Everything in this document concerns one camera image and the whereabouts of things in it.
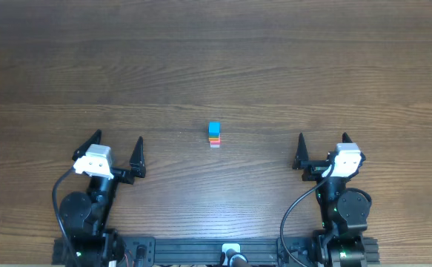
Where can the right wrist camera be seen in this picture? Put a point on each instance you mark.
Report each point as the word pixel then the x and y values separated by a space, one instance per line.
pixel 346 159

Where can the mounting rail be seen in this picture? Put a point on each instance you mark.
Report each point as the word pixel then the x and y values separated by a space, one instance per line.
pixel 201 251

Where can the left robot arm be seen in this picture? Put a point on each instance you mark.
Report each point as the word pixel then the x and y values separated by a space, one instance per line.
pixel 86 215

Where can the red cube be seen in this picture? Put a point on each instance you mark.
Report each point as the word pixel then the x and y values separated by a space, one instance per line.
pixel 215 142

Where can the blue cube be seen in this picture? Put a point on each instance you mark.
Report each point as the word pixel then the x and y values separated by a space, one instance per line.
pixel 214 128

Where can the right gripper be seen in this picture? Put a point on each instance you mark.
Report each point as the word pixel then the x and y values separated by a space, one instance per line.
pixel 313 170

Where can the orange cube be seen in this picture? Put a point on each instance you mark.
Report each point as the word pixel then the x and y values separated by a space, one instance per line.
pixel 214 139

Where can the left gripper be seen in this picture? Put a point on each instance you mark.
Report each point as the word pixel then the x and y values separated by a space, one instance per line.
pixel 123 175

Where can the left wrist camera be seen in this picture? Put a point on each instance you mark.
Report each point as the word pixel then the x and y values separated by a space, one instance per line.
pixel 94 161

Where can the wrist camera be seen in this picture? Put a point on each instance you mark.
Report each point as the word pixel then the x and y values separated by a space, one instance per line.
pixel 94 161
pixel 346 159

